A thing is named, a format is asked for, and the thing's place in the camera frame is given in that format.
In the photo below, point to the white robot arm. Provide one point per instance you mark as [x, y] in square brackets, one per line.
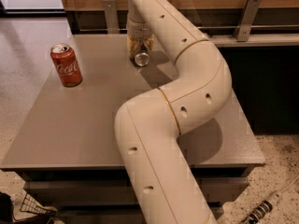
[147, 126]

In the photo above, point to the right metal bracket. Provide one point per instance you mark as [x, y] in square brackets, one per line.
[242, 31]

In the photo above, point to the lower grey drawer front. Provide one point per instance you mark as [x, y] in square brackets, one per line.
[103, 215]

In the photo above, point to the Red Bull can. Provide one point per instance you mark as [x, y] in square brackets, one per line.
[142, 57]

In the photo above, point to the grey side shelf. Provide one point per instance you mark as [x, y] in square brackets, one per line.
[273, 40]

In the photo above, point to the red Coca-Cola can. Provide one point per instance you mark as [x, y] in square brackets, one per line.
[66, 64]

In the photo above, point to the black wire basket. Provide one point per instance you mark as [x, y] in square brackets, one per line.
[31, 206]

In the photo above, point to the metal bracket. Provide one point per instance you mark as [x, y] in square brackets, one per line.
[111, 16]
[242, 31]

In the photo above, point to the white power strip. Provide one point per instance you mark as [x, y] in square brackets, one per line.
[265, 207]

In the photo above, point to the left metal bracket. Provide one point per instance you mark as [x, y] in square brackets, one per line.
[111, 16]

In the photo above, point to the horizontal metal rail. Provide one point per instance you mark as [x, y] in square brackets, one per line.
[225, 30]

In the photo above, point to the upper grey drawer front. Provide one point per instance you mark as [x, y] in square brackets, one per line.
[120, 192]

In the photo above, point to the grey drawer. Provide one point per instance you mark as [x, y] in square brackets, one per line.
[120, 192]
[103, 215]

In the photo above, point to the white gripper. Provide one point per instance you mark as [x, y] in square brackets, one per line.
[139, 29]

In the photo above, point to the grey drawer cabinet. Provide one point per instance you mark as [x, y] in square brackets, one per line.
[68, 134]

